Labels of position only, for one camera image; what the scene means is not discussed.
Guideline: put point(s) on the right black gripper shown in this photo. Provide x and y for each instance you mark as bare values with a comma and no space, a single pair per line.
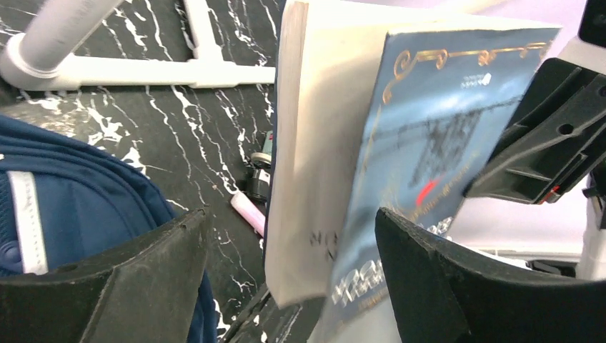
555,139

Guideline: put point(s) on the pink highlighter pen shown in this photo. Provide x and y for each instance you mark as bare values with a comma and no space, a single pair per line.
249,212

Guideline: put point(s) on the black marker pen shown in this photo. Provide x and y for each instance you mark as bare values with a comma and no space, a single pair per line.
258,186

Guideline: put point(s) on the white PVC pipe frame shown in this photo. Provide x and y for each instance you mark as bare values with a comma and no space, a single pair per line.
42,58

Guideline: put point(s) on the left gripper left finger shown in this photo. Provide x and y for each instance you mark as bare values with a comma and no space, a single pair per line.
142,291

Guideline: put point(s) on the Nineteen Eighty-Four blue book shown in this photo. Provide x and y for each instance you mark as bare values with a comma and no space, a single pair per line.
380,106

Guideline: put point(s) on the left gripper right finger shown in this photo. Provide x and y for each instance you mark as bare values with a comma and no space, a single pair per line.
443,292

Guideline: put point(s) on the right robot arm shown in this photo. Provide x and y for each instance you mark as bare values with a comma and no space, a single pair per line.
592,258

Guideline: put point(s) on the navy blue student backpack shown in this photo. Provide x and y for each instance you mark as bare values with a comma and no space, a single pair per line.
63,201

